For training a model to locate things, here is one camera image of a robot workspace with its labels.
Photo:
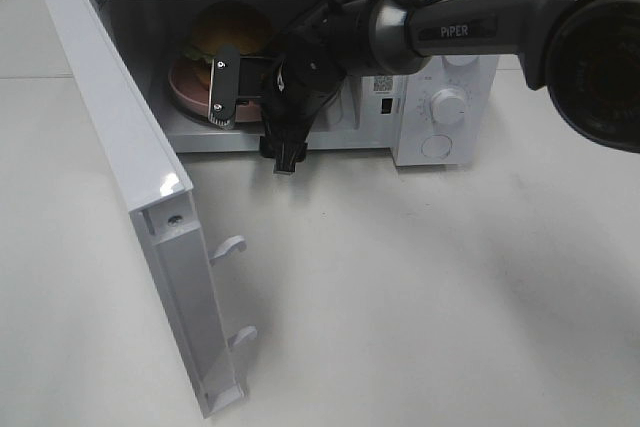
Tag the burger with lettuce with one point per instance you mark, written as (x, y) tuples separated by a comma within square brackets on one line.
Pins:
[(226, 22)]

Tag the white microwave oven body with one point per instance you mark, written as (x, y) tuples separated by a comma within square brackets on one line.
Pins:
[(128, 58)]

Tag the white microwave door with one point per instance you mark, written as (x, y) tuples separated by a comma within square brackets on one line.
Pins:
[(158, 195)]

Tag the round white door button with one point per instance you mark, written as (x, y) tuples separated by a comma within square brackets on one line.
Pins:
[(437, 146)]

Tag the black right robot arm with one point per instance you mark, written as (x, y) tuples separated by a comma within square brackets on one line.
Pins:
[(585, 53)]

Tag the white timer knob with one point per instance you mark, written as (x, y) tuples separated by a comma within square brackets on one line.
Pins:
[(448, 106)]

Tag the white upper power knob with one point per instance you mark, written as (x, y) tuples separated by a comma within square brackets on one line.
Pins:
[(460, 60)]

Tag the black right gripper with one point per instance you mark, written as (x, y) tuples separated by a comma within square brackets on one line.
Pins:
[(288, 76)]

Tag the pink round plate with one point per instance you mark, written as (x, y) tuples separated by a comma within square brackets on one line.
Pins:
[(192, 95)]

